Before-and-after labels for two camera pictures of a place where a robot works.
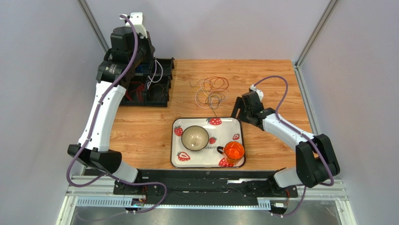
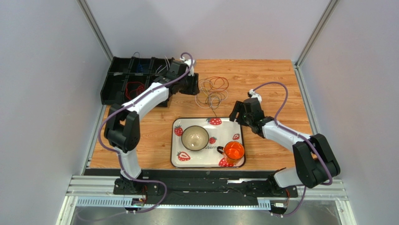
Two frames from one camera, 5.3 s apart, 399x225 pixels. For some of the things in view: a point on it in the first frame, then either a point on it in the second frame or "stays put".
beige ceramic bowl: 195,138 stays put
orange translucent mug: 233,152 stays put
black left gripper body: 144,54 -> 188,84
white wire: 150,82 -> 165,66
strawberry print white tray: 221,131 stays put
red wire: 140,91 stays put
